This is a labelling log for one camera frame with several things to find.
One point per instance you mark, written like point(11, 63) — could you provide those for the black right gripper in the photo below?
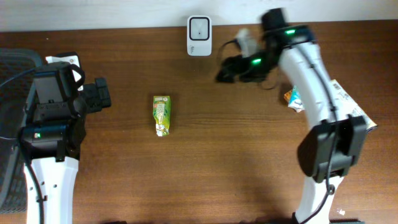
point(236, 66)

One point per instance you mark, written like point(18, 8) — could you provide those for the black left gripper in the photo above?
point(101, 93)

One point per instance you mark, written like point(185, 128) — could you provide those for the orange tissue pack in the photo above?
point(288, 95)

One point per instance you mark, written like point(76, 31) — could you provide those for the green juice carton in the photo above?
point(162, 114)

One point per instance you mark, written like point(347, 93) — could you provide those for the teal tissue pack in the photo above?
point(295, 101)

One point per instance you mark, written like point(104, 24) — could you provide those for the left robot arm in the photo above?
point(51, 134)

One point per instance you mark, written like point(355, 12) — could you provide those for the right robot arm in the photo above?
point(335, 138)

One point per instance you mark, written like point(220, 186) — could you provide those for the grey plastic basket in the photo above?
point(13, 97)

